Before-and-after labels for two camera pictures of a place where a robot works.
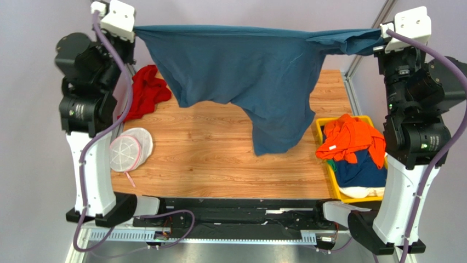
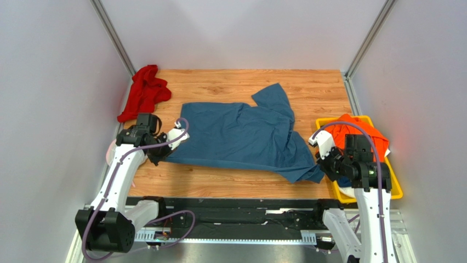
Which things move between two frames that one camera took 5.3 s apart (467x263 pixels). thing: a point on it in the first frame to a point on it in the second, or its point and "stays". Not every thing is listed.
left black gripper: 127,45 to 167,151
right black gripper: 384,46 to 329,166
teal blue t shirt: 269,70 to 260,136
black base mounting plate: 239,216 stays
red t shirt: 147,90 stays
